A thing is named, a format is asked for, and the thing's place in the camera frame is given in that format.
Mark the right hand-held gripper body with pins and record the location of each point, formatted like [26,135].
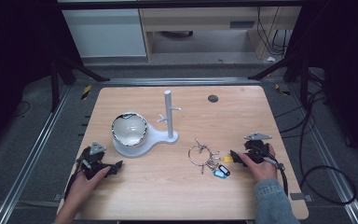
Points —
[256,146]

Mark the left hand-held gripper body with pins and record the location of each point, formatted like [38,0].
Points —
[93,155]

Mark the person's right hand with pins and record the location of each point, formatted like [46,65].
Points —
[261,169]

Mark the person's left hand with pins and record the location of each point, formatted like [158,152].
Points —
[85,186]

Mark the metal bowl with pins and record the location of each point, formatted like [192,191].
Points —
[129,129]

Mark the round grey table grommet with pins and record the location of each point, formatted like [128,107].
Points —
[213,98]

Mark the yellow black striped tape marker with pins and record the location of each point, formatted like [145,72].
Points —
[281,90]
[86,92]

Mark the white rack with pegs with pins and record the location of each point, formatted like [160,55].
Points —
[169,124]

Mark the black metal stand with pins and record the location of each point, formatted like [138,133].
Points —
[301,74]
[56,81]

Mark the white cabinet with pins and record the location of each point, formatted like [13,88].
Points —
[105,32]

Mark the light wooden desk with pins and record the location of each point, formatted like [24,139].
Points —
[199,18]

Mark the aluminium frame rail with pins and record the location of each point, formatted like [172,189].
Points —
[180,81]
[326,155]
[31,155]

